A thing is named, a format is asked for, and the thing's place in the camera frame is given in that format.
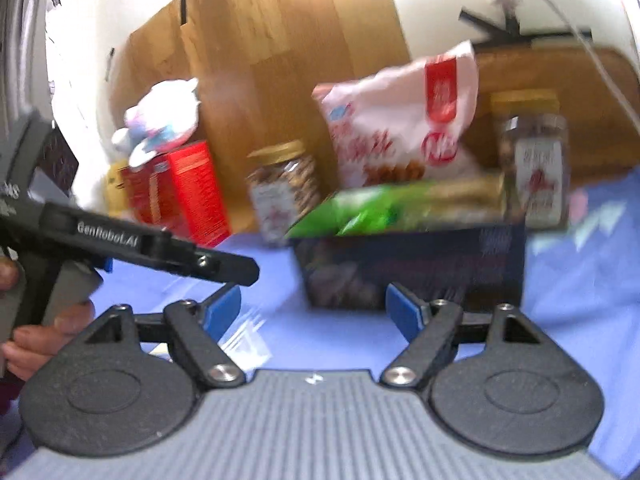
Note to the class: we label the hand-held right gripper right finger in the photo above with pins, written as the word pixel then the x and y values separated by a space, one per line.
pixel 402 310

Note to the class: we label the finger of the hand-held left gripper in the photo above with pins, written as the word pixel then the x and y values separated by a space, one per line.
pixel 105 263
pixel 220 265

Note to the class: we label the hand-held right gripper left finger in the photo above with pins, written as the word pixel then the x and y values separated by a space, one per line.
pixel 222 310

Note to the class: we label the black printed box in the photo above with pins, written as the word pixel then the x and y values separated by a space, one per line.
pixel 410 265

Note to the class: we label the shiny green snack packet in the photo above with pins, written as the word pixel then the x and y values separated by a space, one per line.
pixel 365 210

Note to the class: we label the clear packet of beige bars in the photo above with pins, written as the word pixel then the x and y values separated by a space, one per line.
pixel 470 192

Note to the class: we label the person's left hand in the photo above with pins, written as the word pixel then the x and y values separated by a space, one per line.
pixel 45 342

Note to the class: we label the red gift bag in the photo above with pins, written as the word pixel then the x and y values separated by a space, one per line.
pixel 185 195

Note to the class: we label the yellow plush toy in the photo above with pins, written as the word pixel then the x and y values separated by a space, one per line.
pixel 116 185

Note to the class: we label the clear nut jar gold lid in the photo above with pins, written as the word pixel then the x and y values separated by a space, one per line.
pixel 535 160
pixel 285 190

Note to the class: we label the pink and white plush toy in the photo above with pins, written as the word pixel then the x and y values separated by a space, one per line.
pixel 160 115

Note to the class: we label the blue printed bedsheet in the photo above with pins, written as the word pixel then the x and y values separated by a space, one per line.
pixel 575 285

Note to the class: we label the large pink snack bag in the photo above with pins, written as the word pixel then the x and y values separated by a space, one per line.
pixel 400 130

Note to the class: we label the wooden headboard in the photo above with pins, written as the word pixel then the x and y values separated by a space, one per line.
pixel 280 35

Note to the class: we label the black phone stand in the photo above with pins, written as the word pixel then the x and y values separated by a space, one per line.
pixel 505 27

